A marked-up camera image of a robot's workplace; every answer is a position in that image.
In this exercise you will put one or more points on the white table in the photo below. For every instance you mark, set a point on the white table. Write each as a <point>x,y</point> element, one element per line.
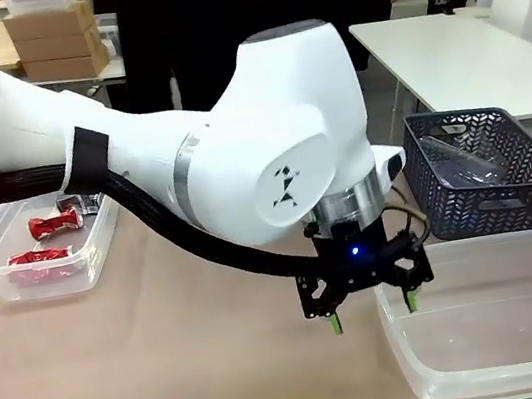
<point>456,58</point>

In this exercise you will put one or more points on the crushed silver black can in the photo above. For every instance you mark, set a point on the crushed silver black can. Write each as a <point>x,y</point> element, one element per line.
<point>82,203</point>

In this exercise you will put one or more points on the crushed red can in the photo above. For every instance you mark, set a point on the crushed red can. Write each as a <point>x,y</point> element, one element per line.
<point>38,263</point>
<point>57,223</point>

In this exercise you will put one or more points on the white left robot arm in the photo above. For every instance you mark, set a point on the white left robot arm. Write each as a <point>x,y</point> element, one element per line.
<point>246,137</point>

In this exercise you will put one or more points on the person in black clothes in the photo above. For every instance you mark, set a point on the person in black clothes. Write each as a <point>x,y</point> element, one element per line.
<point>198,28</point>

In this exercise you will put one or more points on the large clear plastic container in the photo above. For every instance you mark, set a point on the large clear plastic container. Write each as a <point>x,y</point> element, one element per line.
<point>496,340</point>

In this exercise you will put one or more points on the clear storage bin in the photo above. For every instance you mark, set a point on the clear storage bin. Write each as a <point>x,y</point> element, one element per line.
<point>108,32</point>

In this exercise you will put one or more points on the small clear plastic container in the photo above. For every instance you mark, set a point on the small clear plastic container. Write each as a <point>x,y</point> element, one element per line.
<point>52,286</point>

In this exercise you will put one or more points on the clear plastic bottle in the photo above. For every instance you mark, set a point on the clear plastic bottle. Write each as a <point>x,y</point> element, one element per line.
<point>463,163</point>

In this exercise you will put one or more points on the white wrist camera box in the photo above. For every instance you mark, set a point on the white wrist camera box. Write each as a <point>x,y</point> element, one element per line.
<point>391,164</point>

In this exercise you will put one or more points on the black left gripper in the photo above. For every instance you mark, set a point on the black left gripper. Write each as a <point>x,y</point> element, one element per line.
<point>357,261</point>

